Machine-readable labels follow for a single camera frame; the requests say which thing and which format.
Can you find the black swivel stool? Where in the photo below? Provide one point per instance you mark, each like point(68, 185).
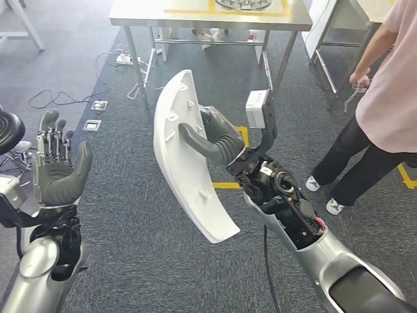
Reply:
point(10, 129)

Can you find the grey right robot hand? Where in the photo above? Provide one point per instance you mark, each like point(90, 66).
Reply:
point(219, 127)

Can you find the steel workbench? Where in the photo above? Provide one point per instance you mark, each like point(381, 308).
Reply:
point(146, 15)

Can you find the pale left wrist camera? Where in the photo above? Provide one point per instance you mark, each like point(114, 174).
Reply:
point(10, 190)

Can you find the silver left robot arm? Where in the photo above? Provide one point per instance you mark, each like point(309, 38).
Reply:
point(35, 272)

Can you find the person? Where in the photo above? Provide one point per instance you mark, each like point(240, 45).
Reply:
point(390, 99)

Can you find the white handheld controller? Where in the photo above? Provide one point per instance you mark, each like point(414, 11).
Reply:
point(363, 83)

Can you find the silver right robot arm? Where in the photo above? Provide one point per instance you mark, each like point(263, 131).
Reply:
point(326, 263)

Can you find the white curved plastic part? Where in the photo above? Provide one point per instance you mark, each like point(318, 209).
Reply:
point(182, 181)

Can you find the white power strip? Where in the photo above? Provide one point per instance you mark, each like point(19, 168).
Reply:
point(125, 59)

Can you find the metal floor socket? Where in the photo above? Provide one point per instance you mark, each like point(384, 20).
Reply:
point(92, 125)
point(99, 106)

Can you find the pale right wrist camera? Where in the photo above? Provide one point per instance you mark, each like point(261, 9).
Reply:
point(256, 110)

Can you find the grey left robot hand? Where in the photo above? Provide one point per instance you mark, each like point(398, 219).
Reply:
point(49, 172)

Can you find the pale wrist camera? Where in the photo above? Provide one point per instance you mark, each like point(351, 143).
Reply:
point(256, 110)
point(10, 190)

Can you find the person's hand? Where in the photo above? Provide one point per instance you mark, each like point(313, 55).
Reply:
point(357, 77)

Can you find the round metal plate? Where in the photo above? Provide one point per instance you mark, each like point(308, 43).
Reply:
point(244, 4)

